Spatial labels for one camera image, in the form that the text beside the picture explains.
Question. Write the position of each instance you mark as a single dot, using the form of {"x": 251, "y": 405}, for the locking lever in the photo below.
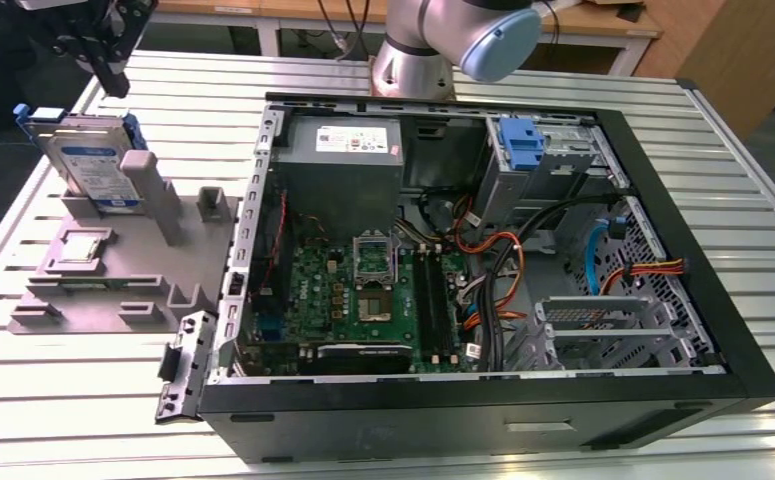
{"x": 396, "y": 265}

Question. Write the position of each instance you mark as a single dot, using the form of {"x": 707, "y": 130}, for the green motherboard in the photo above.
{"x": 324, "y": 300}

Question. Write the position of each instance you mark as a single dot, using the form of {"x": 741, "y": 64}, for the grey parts rack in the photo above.
{"x": 141, "y": 295}

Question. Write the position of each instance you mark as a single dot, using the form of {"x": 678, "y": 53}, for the grey metal disk bay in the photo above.
{"x": 608, "y": 334}

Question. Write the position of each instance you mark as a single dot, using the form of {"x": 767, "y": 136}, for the grey power supply unit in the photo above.
{"x": 341, "y": 190}

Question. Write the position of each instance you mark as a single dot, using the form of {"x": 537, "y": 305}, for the green RAM stick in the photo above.
{"x": 94, "y": 285}

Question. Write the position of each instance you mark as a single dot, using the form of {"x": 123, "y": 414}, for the silver CPU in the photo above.
{"x": 82, "y": 248}

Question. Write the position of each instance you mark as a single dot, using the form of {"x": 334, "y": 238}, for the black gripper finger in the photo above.
{"x": 103, "y": 75}
{"x": 135, "y": 30}

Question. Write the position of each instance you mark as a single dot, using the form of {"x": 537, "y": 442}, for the hard disk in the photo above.
{"x": 90, "y": 160}

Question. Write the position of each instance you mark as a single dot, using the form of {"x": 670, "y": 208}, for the black RAM slot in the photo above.
{"x": 445, "y": 300}
{"x": 428, "y": 300}

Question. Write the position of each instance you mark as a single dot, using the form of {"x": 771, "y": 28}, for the wooden desk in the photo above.
{"x": 644, "y": 31}

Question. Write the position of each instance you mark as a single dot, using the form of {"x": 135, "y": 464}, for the grey card retainer bracket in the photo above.
{"x": 187, "y": 370}

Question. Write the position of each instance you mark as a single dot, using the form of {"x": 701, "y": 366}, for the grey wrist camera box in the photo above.
{"x": 34, "y": 4}

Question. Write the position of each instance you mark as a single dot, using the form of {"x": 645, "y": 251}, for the brown wooden cabinet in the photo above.
{"x": 748, "y": 60}

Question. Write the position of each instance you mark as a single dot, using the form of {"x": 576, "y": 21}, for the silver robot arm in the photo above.
{"x": 414, "y": 70}

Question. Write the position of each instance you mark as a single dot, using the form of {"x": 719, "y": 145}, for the grey metal drive cage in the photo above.
{"x": 561, "y": 165}

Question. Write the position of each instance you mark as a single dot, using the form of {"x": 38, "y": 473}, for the black PC case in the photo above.
{"x": 428, "y": 420}

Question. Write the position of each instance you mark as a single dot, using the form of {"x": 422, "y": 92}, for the CPU socket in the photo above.
{"x": 376, "y": 309}

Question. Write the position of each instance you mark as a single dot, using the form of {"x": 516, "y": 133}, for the black graphics card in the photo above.
{"x": 361, "y": 360}

